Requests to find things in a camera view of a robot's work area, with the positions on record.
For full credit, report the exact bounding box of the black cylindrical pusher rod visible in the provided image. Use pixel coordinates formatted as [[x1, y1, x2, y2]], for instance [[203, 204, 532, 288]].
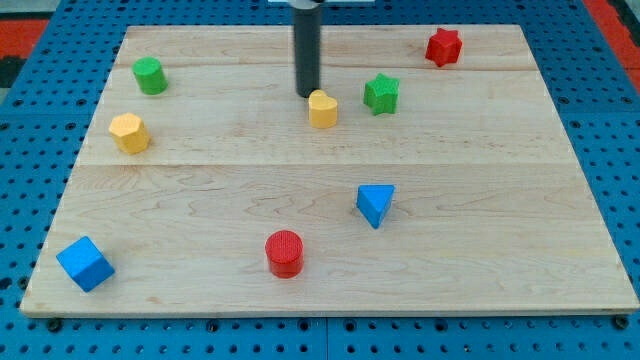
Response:
[[292, 0, 322, 98]]

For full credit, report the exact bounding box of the yellow heart block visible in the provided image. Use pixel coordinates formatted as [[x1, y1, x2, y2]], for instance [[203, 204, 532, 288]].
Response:
[[308, 89, 338, 129]]

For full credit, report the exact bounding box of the green star block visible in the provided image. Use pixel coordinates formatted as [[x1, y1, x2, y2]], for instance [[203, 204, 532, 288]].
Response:
[[363, 73, 400, 116]]

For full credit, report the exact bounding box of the red star block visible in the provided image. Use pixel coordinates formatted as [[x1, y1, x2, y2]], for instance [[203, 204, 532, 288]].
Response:
[[425, 28, 463, 67]]

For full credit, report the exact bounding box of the green cylinder block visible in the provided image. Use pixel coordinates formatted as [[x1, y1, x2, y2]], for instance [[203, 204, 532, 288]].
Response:
[[132, 57, 168, 95]]

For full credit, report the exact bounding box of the blue triangle block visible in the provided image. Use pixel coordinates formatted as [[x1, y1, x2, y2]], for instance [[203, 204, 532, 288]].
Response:
[[356, 184, 395, 229]]

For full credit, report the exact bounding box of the wooden board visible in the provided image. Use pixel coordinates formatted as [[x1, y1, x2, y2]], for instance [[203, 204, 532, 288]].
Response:
[[21, 25, 639, 318]]

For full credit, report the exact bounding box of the yellow hexagon block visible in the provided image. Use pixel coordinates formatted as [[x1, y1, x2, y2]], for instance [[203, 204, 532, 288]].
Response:
[[109, 113, 151, 155]]

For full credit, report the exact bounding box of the red cylinder block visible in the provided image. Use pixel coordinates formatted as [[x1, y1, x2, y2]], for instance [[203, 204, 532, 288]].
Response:
[[265, 230, 304, 278]]

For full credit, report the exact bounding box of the blue cube block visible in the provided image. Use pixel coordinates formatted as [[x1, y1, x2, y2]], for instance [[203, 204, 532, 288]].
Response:
[[56, 236, 115, 292]]

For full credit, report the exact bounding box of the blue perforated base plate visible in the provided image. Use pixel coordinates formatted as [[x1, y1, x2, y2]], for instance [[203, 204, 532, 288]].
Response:
[[1, 1, 639, 359]]

